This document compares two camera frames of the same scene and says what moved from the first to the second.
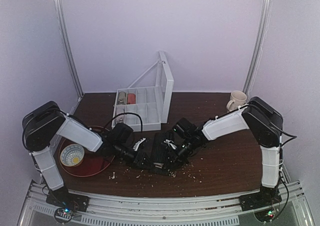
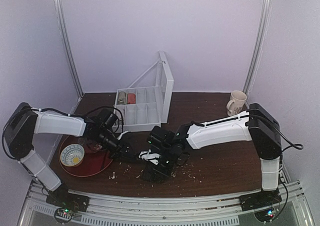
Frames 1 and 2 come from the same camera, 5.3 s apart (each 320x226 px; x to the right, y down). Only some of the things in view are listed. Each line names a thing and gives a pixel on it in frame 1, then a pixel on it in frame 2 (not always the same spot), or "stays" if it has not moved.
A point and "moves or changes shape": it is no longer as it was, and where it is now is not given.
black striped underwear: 160,163 moves or changes shape
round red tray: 94,162 stays
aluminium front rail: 198,211 stays
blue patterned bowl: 72,154 stays
